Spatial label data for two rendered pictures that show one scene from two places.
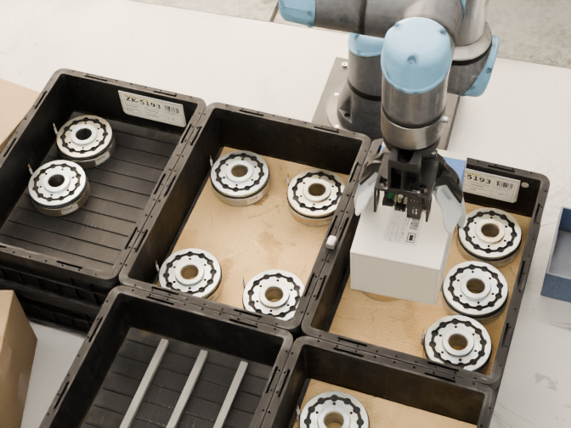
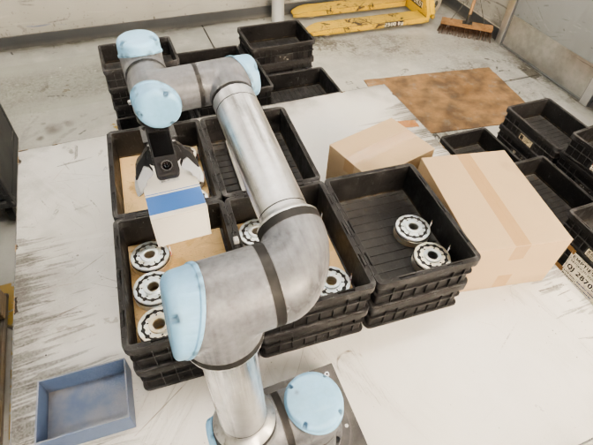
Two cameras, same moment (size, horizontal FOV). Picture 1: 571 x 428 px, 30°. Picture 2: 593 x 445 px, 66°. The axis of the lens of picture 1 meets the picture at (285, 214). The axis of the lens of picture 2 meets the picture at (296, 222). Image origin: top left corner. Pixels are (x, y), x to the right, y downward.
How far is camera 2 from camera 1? 172 cm
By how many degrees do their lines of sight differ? 72
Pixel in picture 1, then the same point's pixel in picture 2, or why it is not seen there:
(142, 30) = (537, 417)
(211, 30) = not seen: outside the picture
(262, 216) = not seen: hidden behind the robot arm
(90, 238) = (371, 223)
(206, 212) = (332, 262)
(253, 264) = not seen: hidden behind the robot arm
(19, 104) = (476, 238)
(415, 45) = (135, 33)
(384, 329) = (195, 254)
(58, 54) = (554, 358)
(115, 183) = (393, 253)
